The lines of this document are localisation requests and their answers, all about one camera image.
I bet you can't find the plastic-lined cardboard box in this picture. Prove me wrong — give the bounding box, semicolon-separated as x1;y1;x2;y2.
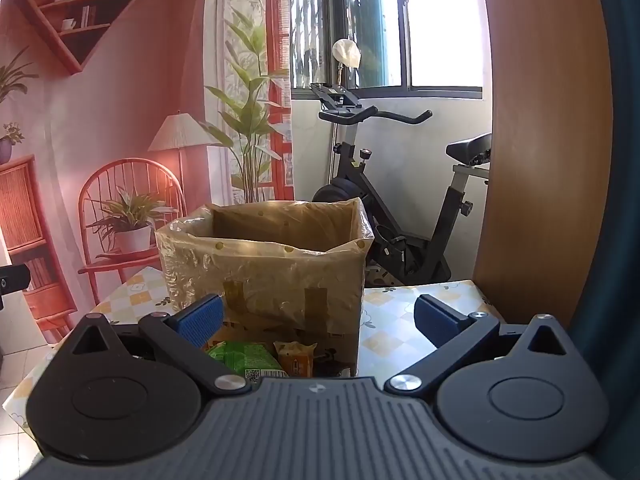
155;198;373;376

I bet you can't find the floral checkered tablecloth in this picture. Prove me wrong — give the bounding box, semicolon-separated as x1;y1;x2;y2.
1;266;498;436

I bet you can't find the wooden headboard panel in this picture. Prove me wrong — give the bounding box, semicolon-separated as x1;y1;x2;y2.
473;0;613;323

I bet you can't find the green rice cracker bag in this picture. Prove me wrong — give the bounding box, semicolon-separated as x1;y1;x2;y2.
206;341;288;384

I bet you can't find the orange whole-wheat bread packet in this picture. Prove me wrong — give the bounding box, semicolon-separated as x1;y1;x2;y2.
273;341;317;378

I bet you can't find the black exercise bike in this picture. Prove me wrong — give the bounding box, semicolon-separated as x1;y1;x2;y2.
310;82;491;286

